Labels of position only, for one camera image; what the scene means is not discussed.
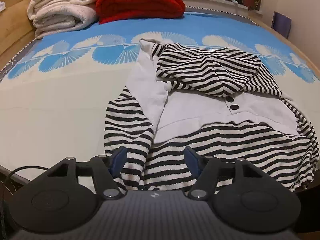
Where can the red knitted blanket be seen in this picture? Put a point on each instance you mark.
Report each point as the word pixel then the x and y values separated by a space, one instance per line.
pixel 115 10

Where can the purple box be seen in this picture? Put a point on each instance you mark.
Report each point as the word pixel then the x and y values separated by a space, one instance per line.
pixel 281 24

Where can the blue white patterned bedspread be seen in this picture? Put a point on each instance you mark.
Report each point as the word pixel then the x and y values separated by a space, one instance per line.
pixel 55 91

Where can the white folded blanket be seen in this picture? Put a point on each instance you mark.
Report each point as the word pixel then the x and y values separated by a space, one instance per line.
pixel 59 16

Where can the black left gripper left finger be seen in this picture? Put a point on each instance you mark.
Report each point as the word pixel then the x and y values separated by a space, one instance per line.
pixel 68 194

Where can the black white striped hoodie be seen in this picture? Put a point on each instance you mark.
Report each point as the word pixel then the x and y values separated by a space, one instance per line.
pixel 220 102

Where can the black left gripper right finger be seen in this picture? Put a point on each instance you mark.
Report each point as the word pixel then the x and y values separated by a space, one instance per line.
pixel 241 194

